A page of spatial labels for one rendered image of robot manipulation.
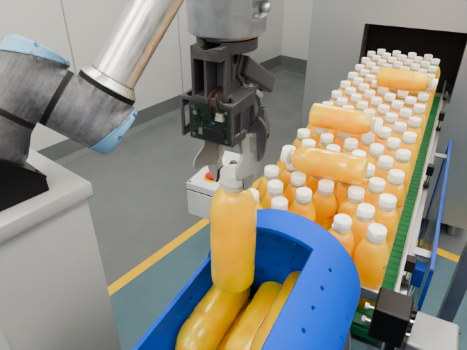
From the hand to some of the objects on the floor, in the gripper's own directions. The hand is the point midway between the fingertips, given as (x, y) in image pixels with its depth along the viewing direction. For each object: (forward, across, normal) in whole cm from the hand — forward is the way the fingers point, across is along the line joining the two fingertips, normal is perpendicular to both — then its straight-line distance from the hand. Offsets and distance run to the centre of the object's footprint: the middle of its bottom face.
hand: (233, 175), depth 59 cm
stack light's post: (+135, +43, +57) cm, 153 cm away
